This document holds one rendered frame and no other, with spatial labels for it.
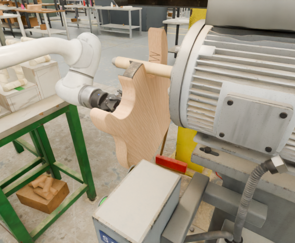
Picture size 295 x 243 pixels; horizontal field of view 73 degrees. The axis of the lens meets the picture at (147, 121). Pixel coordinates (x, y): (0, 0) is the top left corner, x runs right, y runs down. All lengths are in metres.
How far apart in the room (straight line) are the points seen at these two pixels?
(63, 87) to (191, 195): 0.63
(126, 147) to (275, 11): 0.45
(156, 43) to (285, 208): 0.51
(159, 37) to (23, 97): 0.79
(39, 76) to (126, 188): 0.91
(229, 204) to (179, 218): 0.12
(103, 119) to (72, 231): 1.32
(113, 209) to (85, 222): 1.34
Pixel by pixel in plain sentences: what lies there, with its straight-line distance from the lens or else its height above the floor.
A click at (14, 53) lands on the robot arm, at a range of 0.74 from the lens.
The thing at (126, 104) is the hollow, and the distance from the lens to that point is 0.55.
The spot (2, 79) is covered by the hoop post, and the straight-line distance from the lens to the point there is 1.16.
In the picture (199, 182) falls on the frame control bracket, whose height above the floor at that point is 1.04.
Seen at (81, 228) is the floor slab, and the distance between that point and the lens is 1.69.
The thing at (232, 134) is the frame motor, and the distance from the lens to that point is 0.39.
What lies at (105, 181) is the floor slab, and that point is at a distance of 1.90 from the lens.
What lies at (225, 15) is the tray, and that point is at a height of 1.39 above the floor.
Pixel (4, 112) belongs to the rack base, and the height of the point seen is 0.94.
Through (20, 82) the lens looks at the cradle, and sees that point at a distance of 1.18.
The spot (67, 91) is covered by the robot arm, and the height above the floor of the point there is 1.10.
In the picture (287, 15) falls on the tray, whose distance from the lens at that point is 0.39.
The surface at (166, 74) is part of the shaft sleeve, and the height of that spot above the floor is 1.25.
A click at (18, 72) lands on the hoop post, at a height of 1.09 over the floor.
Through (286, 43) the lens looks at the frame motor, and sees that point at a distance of 0.41.
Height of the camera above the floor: 1.43
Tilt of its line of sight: 33 degrees down
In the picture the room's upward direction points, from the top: straight up
